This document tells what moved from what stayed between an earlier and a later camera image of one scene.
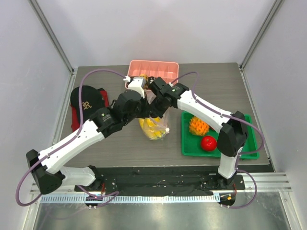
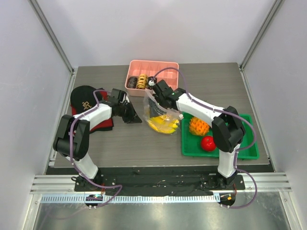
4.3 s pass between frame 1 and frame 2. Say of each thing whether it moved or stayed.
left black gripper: moved
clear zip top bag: moved
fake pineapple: stayed
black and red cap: stayed
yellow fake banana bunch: moved
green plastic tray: stayed
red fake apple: stayed
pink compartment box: stayed
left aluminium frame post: stayed
